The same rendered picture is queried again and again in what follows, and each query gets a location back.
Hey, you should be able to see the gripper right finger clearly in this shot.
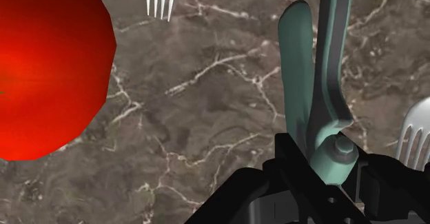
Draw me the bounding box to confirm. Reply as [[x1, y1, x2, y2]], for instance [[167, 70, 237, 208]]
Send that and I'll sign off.
[[337, 131, 430, 224]]

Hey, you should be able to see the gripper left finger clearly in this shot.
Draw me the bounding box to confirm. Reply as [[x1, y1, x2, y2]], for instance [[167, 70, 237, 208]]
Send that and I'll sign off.
[[183, 132, 370, 224]]

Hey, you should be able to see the teal hinged kitchen tool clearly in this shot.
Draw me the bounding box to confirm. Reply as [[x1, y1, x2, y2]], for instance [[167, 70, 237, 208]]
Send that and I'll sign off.
[[277, 0, 360, 187]]

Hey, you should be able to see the silver fork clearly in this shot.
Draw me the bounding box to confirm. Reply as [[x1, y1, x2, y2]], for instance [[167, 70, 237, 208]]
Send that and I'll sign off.
[[394, 96, 430, 172]]

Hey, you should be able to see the red tomato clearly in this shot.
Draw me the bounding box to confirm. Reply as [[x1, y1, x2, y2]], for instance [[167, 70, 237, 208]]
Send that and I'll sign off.
[[0, 0, 118, 162]]

